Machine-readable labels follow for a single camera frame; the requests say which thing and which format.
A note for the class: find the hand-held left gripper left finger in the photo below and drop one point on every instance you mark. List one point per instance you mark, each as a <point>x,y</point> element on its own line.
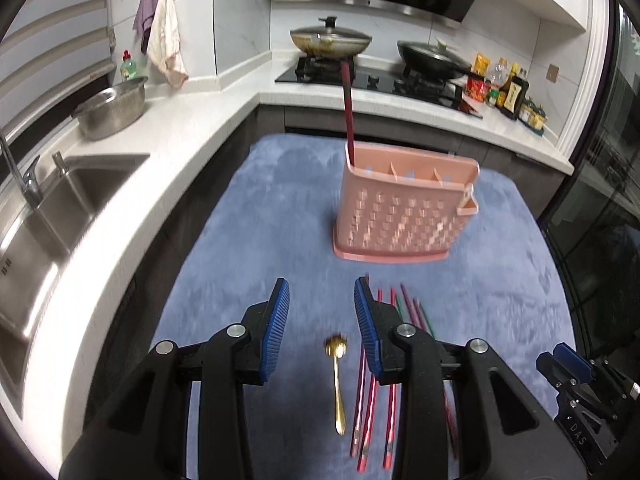
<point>274,330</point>

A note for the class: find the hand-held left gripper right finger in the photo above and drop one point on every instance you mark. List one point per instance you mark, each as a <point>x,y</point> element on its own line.
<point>367,330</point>

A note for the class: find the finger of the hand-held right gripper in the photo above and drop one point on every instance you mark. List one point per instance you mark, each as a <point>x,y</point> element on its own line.
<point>575,362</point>
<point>551,370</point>

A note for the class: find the gold spoon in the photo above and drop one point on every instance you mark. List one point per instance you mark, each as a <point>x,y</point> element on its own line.
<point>338,390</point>

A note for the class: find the pink perforated utensil holder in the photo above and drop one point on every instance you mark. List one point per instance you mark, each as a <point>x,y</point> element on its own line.
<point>400,210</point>

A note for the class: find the blue plush mat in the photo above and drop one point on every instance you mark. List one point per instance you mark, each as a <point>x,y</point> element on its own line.
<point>280,210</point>

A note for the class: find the glass sliding door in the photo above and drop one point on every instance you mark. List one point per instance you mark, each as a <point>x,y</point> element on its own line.
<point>600,185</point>

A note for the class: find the white kitchen counter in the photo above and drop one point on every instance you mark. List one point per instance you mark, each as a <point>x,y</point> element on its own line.
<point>210,110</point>

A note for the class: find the stainless steel sink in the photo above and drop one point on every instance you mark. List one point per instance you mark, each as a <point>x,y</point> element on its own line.
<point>60,210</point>

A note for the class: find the rack of small jars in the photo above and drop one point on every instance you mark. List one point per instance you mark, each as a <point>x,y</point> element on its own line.
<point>534,119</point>

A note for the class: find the black gas stove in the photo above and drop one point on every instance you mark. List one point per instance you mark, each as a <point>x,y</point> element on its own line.
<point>320,77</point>

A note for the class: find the red snack packet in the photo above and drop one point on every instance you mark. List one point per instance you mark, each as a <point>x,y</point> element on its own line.
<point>478,90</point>

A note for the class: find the small green jar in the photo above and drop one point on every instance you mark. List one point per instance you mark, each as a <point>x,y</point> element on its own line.
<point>493,97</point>

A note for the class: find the black frying pan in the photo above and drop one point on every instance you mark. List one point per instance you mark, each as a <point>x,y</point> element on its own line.
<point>435,67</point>

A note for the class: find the chrome sink knob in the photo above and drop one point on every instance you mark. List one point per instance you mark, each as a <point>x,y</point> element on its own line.
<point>60,162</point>

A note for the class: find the stainless steel bowl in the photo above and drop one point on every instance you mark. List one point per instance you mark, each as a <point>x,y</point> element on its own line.
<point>112,110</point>

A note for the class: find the dark soy sauce bottle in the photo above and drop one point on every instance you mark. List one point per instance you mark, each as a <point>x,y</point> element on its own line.
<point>514,95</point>

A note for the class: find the steel wok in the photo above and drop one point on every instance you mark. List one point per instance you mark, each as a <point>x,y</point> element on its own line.
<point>330,49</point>

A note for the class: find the glass pan lid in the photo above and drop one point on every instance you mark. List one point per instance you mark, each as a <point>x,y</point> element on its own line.
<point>430,50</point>

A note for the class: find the yellow seasoning packet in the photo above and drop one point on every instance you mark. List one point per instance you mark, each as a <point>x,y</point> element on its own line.
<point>481,65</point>

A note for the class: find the clear plastic bottle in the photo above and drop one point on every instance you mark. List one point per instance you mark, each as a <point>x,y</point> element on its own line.
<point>497,71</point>

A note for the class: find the chrome faucet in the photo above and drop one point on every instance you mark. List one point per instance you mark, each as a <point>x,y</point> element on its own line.
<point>25,180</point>

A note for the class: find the glass wok lid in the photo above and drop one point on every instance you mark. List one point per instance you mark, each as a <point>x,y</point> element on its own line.
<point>330,32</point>

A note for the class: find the green dish soap bottle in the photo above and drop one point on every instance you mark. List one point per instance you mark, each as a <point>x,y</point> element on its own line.
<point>128,67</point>

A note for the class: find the white hanging towel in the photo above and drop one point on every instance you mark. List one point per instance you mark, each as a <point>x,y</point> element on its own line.
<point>165,35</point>

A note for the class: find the purple cloth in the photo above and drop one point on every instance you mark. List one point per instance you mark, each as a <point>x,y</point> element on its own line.
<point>145,15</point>

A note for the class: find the white window blinds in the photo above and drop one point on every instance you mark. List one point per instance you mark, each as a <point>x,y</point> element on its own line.
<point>50,35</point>

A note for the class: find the beige wall switch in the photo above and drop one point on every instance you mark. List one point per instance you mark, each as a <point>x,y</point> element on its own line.
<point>552,73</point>

